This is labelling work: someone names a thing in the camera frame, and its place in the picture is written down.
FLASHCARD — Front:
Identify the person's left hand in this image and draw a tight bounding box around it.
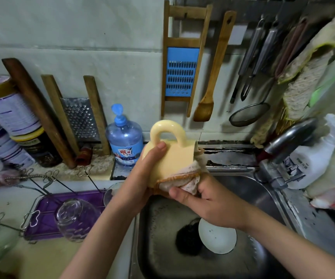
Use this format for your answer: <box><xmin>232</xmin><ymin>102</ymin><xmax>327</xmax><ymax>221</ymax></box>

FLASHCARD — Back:
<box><xmin>112</xmin><ymin>141</ymin><xmax>168</xmax><ymax>215</ymax></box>

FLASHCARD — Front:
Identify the person's right hand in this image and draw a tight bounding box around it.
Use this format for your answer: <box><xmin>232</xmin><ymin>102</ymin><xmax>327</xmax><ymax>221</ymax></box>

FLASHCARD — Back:
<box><xmin>169</xmin><ymin>171</ymin><xmax>256</xmax><ymax>230</ymax></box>

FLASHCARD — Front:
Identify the beige dish cloth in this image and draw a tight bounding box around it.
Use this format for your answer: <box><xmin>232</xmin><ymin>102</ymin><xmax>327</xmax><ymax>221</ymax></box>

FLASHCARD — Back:
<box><xmin>156</xmin><ymin>160</ymin><xmax>206</xmax><ymax>195</ymax></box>

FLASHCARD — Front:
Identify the yellow mug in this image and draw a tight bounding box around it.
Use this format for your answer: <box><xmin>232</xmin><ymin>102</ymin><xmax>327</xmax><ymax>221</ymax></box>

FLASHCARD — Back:
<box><xmin>141</xmin><ymin>119</ymin><xmax>200</xmax><ymax>186</ymax></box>

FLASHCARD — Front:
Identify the person's left forearm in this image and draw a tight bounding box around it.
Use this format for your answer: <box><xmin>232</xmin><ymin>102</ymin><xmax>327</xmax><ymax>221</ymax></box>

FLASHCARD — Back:
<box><xmin>60</xmin><ymin>200</ymin><xmax>142</xmax><ymax>279</ymax></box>

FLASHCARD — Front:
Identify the white plate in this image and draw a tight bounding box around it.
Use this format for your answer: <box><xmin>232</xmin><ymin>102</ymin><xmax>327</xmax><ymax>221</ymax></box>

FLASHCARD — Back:
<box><xmin>198</xmin><ymin>218</ymin><xmax>237</xmax><ymax>255</ymax></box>

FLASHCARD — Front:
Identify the small blue water bottle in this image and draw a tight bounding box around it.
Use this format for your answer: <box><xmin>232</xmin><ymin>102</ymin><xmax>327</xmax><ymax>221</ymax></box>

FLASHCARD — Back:
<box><xmin>106</xmin><ymin>104</ymin><xmax>144</xmax><ymax>166</ymax></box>

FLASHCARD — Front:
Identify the stainless steel sink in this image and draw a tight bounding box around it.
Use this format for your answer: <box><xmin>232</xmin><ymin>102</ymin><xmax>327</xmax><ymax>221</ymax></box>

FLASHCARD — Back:
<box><xmin>130</xmin><ymin>149</ymin><xmax>335</xmax><ymax>279</ymax></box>

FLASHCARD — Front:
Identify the wooden framed metal grater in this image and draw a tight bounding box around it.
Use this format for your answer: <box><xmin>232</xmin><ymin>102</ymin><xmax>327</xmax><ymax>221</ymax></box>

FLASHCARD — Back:
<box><xmin>41</xmin><ymin>75</ymin><xmax>111</xmax><ymax>157</ymax></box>

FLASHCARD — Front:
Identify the mesh strainer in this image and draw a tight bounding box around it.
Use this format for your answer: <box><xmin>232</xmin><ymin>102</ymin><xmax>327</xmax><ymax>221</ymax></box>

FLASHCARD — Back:
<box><xmin>228</xmin><ymin>78</ymin><xmax>276</xmax><ymax>127</ymax></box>

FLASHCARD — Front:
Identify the metal faucet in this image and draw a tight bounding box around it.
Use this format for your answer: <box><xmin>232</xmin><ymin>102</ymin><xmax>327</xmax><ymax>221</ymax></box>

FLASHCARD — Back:
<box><xmin>255</xmin><ymin>117</ymin><xmax>319</xmax><ymax>189</ymax></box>

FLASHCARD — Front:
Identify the purple plastic tray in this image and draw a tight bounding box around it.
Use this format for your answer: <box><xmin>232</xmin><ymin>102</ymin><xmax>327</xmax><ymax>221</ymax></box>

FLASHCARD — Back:
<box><xmin>23</xmin><ymin>190</ymin><xmax>107</xmax><ymax>241</ymax></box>

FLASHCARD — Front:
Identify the white spray bottle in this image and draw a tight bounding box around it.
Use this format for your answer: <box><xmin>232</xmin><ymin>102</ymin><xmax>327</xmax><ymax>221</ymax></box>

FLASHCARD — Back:
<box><xmin>287</xmin><ymin>113</ymin><xmax>335</xmax><ymax>189</ymax></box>

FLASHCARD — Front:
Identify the pink and white plastic bag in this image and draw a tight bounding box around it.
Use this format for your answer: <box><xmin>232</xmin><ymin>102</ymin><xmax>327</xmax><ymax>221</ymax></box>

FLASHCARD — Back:
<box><xmin>310</xmin><ymin>183</ymin><xmax>335</xmax><ymax>210</ymax></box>

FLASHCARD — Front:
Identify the wooden slicer with blue blade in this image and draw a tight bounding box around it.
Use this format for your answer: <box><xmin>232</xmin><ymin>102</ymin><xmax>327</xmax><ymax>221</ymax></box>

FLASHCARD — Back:
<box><xmin>161</xmin><ymin>0</ymin><xmax>214</xmax><ymax>119</ymax></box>

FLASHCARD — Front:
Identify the wooden rolling pin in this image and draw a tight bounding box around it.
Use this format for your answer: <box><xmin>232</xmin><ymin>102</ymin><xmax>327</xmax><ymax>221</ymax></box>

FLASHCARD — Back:
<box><xmin>2</xmin><ymin>58</ymin><xmax>77</xmax><ymax>169</ymax></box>

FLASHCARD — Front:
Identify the wooden spatula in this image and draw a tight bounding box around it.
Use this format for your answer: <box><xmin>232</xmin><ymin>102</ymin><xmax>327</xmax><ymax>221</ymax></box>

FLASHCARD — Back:
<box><xmin>192</xmin><ymin>11</ymin><xmax>238</xmax><ymax>122</ymax></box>

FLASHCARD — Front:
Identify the stack of labelled tin cans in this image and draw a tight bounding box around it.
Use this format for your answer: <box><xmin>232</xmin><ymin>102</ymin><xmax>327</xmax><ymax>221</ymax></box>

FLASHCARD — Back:
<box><xmin>0</xmin><ymin>75</ymin><xmax>60</xmax><ymax>169</ymax></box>

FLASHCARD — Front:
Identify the metal peeler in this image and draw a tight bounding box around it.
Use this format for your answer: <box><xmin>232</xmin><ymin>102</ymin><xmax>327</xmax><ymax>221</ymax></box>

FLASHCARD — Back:
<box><xmin>240</xmin><ymin>20</ymin><xmax>281</xmax><ymax>102</ymax></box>
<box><xmin>230</xmin><ymin>17</ymin><xmax>267</xmax><ymax>105</ymax></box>

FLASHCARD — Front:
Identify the black wire scourer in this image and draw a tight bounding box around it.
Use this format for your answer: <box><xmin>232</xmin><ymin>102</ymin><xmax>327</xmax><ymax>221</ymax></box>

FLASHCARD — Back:
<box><xmin>175</xmin><ymin>220</ymin><xmax>204</xmax><ymax>256</ymax></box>

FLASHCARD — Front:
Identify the metal wire cup rack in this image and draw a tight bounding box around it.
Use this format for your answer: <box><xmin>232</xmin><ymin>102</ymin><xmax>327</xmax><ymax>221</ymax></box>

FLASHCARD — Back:
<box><xmin>0</xmin><ymin>167</ymin><xmax>109</xmax><ymax>245</ymax></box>

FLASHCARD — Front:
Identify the wall mounted metal utensil rack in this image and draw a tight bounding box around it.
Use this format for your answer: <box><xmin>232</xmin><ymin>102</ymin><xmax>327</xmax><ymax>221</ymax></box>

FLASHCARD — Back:
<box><xmin>173</xmin><ymin>0</ymin><xmax>335</xmax><ymax>24</ymax></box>

